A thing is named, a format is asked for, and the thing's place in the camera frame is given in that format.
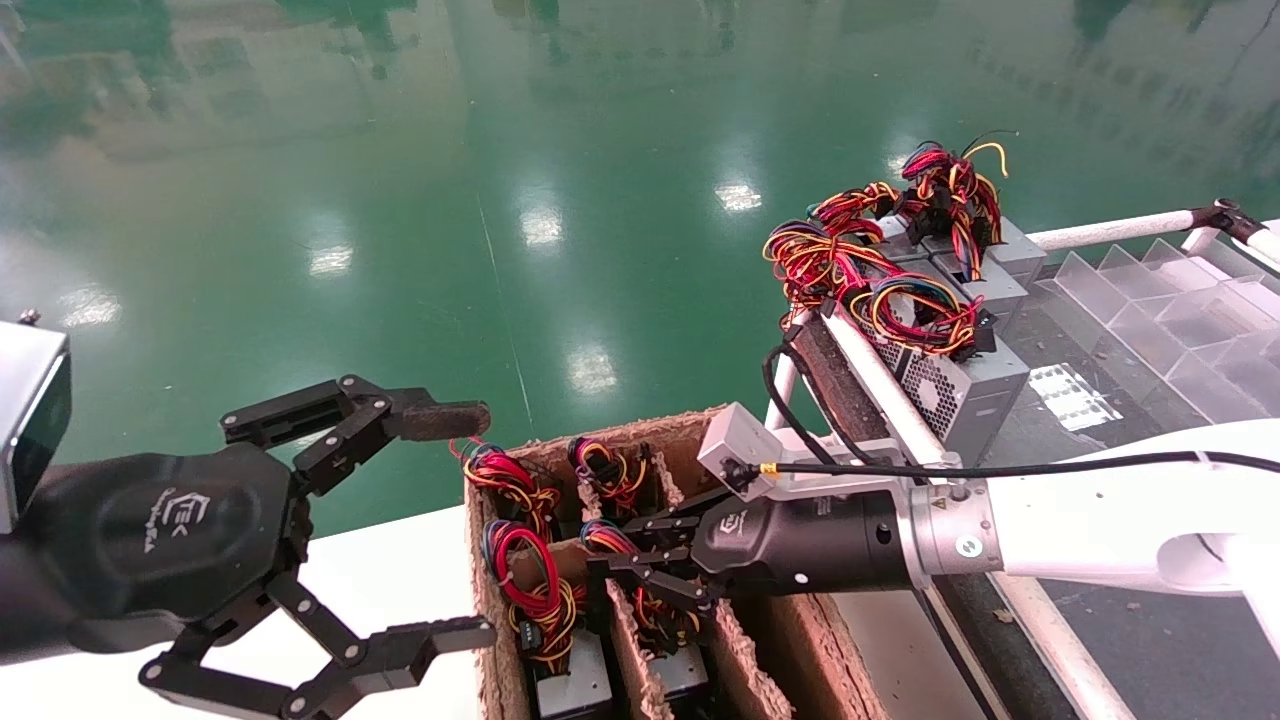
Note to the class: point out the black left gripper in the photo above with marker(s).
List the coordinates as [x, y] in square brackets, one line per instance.
[150, 540]

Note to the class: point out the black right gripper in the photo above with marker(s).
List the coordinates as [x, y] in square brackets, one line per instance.
[810, 540]

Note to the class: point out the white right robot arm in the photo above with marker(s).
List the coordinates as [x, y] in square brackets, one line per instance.
[1100, 520]

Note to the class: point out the cardboard box with dividers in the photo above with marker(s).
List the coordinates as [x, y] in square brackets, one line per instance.
[745, 640]

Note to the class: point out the white pipe leg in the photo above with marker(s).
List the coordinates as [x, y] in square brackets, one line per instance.
[783, 400]

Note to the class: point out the black pipe joint clamp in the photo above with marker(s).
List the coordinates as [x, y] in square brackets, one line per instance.
[1225, 215]
[793, 335]

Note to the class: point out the clear acrylic divider tray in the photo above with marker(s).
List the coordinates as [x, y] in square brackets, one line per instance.
[1150, 310]

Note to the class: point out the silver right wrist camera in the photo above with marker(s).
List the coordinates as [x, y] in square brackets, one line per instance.
[738, 445]

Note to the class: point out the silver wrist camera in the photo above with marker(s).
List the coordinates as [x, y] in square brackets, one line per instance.
[738, 445]
[30, 420]

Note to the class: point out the long white pipe rail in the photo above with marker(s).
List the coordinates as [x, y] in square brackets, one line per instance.
[880, 385]

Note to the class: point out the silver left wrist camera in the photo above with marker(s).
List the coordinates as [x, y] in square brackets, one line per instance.
[30, 420]

